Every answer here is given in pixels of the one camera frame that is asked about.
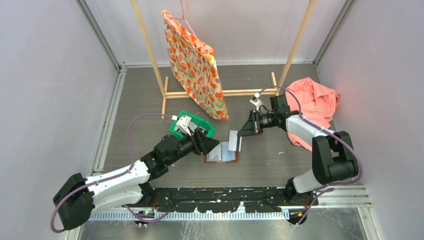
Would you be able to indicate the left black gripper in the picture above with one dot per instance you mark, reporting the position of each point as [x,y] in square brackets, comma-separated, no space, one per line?
[201,144]

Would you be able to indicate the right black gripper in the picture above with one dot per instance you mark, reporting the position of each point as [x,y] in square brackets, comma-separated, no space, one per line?
[252,127]

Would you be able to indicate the silver grey credit card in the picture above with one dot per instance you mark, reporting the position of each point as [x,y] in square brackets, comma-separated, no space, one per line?
[215,155]

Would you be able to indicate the green plastic card bin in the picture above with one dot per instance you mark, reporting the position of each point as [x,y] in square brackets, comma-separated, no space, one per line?
[198,120]

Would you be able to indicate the brown leather card holder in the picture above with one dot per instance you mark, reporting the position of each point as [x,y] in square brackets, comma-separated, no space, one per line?
[226,155]

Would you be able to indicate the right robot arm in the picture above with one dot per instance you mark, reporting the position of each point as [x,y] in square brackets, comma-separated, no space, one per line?
[333,158]

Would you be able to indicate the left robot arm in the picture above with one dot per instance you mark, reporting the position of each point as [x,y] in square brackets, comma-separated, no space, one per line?
[81,197]

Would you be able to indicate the stack of credit cards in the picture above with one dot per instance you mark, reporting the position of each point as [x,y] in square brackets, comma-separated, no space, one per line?
[195,127]

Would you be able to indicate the wooden clothes rack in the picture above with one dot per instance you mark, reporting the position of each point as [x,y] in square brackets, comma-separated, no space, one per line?
[273,90]

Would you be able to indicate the pink crumpled cloth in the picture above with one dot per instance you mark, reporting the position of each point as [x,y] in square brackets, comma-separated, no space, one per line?
[315,101]

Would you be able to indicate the floral fabric bag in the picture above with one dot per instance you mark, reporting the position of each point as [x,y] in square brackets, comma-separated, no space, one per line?
[197,73]

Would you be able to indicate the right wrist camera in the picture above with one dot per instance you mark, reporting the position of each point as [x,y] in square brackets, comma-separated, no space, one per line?
[255,100]

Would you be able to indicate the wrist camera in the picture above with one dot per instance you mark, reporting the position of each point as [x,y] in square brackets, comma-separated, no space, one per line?
[255,100]
[182,123]

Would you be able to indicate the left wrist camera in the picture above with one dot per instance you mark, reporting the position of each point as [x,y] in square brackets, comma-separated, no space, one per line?
[182,123]

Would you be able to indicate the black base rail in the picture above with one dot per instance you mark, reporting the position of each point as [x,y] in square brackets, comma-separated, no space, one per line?
[264,199]

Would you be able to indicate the aluminium frame rail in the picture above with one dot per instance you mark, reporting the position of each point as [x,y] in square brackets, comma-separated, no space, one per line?
[342,197]

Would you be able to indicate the pink wire hanger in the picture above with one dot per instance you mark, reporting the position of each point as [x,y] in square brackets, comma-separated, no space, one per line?
[182,26]

